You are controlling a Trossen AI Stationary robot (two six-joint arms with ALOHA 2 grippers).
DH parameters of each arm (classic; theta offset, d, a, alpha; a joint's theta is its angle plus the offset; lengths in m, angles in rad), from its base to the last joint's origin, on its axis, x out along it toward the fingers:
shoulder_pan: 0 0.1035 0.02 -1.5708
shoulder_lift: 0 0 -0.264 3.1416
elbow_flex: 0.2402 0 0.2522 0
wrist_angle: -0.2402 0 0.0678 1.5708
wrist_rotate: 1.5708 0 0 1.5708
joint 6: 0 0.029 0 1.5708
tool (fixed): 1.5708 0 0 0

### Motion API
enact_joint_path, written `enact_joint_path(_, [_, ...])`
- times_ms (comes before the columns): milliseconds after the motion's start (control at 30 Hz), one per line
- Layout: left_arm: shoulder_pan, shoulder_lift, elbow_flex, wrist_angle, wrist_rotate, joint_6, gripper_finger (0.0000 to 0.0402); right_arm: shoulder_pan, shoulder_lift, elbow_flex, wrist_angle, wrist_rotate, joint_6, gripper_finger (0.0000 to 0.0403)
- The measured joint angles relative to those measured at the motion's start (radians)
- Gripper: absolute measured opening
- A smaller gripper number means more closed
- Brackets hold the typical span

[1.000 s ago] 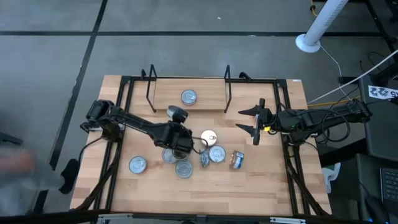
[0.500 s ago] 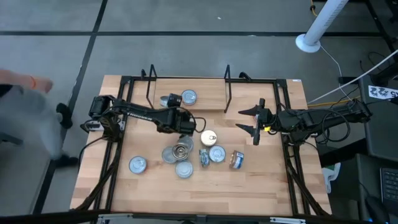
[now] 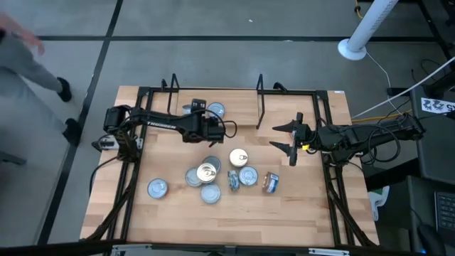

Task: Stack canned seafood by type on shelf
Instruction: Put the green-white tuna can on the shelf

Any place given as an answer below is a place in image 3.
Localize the black keyboard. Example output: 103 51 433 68
434 191 455 235

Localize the blue label gold lid can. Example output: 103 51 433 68
227 169 240 192
262 171 280 195
228 148 250 168

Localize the silver metal bracket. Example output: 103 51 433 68
308 247 351 256
110 243 154 256

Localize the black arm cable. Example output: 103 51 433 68
87 155 121 198

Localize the black metal table frame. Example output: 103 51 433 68
80 85 380 252

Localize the thin white cable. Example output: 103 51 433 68
365 51 412 121

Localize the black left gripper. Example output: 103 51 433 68
191 99 227 147

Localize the white cloth bag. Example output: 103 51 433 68
368 186 391 222

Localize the person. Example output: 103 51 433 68
0 12 83 147

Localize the green label tuna can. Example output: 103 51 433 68
202 155 222 174
184 166 202 188
238 166 259 187
207 102 226 119
200 183 223 206

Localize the white printed sticker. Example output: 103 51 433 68
421 97 455 114

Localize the yellow floor cable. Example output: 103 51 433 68
351 109 414 124

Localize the thick white cable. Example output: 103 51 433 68
351 56 455 120

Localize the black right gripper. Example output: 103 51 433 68
269 112 321 166

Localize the black equipment case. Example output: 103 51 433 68
410 85 455 186

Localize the white tower fan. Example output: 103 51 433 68
337 0 400 61

